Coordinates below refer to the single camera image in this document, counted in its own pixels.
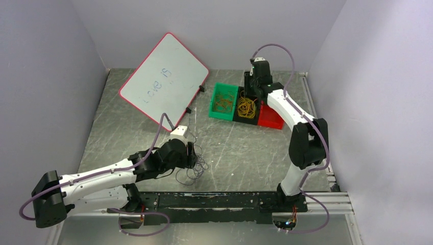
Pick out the purple cable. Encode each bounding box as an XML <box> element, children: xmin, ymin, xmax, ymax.
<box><xmin>175</xmin><ymin>132</ymin><xmax>210</xmax><ymax>186</ymax></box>

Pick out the red plastic bin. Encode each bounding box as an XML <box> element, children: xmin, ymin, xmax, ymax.
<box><xmin>257</xmin><ymin>103</ymin><xmax>284</xmax><ymax>130</ymax></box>

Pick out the green plastic bin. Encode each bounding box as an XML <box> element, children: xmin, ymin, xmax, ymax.
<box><xmin>208</xmin><ymin>83</ymin><xmax>238</xmax><ymax>121</ymax></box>

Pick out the orange cable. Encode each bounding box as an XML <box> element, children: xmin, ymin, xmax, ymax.
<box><xmin>215</xmin><ymin>92</ymin><xmax>235</xmax><ymax>114</ymax></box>

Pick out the black plastic bin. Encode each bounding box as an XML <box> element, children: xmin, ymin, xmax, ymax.
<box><xmin>233</xmin><ymin>87</ymin><xmax>261</xmax><ymax>126</ymax></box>

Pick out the pink framed whiteboard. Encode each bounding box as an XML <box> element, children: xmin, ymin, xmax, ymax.
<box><xmin>118</xmin><ymin>33</ymin><xmax>209</xmax><ymax>131</ymax></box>

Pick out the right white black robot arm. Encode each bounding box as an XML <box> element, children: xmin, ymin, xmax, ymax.
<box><xmin>244</xmin><ymin>58</ymin><xmax>329</xmax><ymax>211</ymax></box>

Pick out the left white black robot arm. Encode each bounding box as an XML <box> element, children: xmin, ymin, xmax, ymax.
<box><xmin>31</xmin><ymin>139</ymin><xmax>198</xmax><ymax>228</ymax></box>

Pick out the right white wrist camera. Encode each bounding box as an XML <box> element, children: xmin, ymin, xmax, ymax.
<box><xmin>250</xmin><ymin>57</ymin><xmax>266</xmax><ymax>63</ymax></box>

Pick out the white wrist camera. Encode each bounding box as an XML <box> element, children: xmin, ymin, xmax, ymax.
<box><xmin>170</xmin><ymin>126</ymin><xmax>189</xmax><ymax>140</ymax></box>
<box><xmin>250</xmin><ymin>57</ymin><xmax>266</xmax><ymax>63</ymax></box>

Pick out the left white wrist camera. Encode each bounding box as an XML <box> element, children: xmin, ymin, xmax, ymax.
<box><xmin>170</xmin><ymin>126</ymin><xmax>189</xmax><ymax>140</ymax></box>

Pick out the black aluminium base frame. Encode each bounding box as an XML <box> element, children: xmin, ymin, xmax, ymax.
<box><xmin>67</xmin><ymin>190</ymin><xmax>354</xmax><ymax>226</ymax></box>

